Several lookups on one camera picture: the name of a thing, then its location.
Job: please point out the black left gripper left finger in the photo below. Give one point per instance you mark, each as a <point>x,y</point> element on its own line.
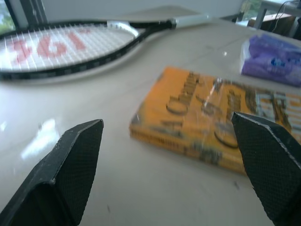
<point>61,171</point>

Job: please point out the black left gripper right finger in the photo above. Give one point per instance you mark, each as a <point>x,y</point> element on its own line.
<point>265,162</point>

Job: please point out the orange paperback book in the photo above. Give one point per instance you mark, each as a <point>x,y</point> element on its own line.
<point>188,110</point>

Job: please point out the purple plastic tissue pack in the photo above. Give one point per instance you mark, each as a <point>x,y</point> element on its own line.
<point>272,58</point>

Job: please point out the black white tennis racket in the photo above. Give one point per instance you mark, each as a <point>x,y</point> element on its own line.
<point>70,51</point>

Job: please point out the grey metal table frame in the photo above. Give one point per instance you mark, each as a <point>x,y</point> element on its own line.
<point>261,16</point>

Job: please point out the dark window frame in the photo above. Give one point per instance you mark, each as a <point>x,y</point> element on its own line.
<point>26,11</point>

